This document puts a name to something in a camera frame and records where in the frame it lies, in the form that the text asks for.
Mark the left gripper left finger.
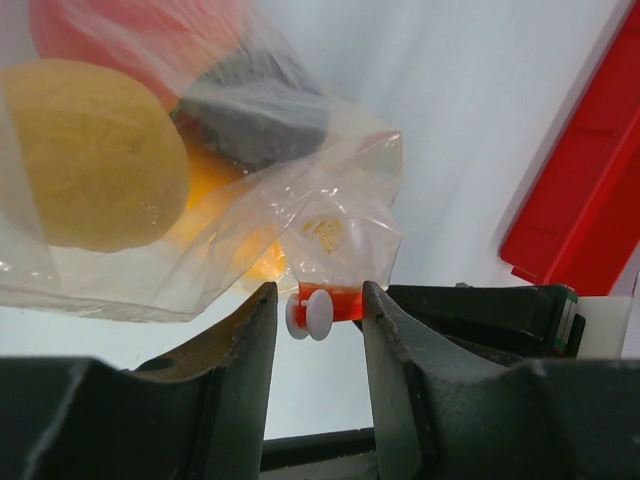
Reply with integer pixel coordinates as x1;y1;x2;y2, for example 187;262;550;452
1;283;278;479

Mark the red plastic bin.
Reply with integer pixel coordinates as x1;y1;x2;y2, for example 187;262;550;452
500;2;639;296

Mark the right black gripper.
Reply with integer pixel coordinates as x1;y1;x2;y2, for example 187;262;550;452
387;285;585;358

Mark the orange fake mango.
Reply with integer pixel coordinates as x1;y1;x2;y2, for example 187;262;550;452
167;143;288;282

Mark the pink fake peach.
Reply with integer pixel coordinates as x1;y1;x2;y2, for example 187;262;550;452
28;0;248;111

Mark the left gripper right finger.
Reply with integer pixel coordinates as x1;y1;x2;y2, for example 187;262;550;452
362;282;639;479

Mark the dark fake food piece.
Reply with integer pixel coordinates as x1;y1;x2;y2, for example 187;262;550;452
171;48;330;173

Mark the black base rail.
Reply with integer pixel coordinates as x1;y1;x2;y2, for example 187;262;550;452
260;428;376;473

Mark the clear zip top bag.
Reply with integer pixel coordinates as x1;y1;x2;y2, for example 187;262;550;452
1;1;402;340

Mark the yellow fake lemon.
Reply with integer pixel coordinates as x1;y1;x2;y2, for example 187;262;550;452
1;59;189;253

